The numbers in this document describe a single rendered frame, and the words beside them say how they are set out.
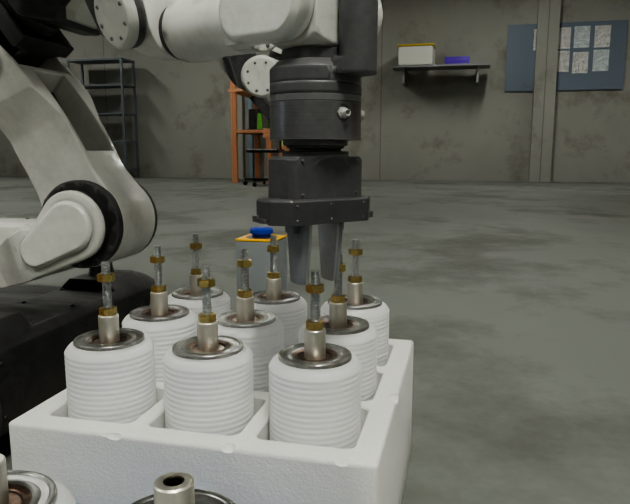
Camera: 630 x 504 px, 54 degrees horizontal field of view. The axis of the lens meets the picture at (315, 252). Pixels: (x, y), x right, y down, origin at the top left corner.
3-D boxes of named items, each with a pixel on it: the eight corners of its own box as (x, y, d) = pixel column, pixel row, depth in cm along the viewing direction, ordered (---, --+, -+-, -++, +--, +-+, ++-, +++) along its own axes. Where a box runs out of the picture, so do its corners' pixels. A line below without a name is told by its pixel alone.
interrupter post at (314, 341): (301, 362, 63) (301, 331, 63) (305, 355, 65) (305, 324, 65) (324, 364, 63) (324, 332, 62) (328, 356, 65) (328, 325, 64)
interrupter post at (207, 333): (221, 352, 66) (221, 322, 66) (199, 355, 65) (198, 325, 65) (216, 346, 68) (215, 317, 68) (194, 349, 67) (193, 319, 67)
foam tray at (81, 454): (19, 577, 68) (6, 422, 65) (178, 425, 105) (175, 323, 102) (374, 643, 59) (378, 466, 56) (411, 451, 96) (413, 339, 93)
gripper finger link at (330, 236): (336, 282, 62) (336, 220, 61) (317, 277, 65) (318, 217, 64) (348, 280, 63) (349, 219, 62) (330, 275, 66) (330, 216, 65)
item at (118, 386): (151, 463, 79) (145, 324, 76) (168, 501, 70) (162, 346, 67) (70, 480, 75) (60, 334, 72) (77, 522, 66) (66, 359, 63)
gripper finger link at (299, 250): (293, 280, 63) (293, 219, 62) (311, 286, 61) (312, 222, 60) (280, 282, 62) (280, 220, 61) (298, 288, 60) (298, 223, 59)
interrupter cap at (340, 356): (269, 369, 61) (269, 362, 61) (287, 346, 68) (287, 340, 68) (346, 374, 60) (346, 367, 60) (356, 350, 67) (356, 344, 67)
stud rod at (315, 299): (318, 345, 63) (318, 272, 62) (309, 344, 63) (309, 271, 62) (320, 342, 64) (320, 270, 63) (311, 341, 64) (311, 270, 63)
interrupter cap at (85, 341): (138, 330, 75) (138, 324, 74) (150, 348, 68) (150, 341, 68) (70, 338, 71) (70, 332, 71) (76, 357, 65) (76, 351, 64)
